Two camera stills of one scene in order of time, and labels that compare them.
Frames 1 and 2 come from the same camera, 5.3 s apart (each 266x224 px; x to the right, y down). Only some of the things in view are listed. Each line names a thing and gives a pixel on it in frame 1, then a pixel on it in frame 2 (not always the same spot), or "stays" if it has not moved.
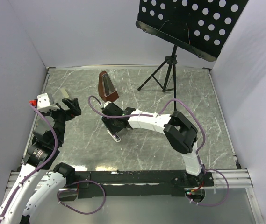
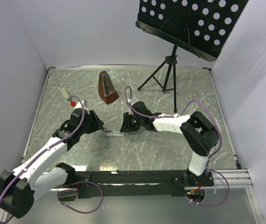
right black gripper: x=113 y=130 → x=127 y=126
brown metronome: x=106 y=89 stays
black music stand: x=198 y=26 stays
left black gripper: x=69 y=114 → x=97 y=123
